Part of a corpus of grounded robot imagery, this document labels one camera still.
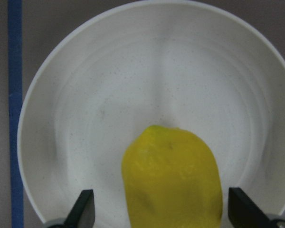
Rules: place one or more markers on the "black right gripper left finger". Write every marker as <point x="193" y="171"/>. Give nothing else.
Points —
<point x="82" y="214"/>

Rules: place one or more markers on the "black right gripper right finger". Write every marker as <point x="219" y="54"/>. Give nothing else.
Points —
<point x="243" y="212"/>

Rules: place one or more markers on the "yellow lemon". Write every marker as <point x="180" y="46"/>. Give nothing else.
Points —
<point x="171" y="180"/>

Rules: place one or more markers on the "cream round plate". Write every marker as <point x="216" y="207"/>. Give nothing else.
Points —
<point x="173" y="63"/>

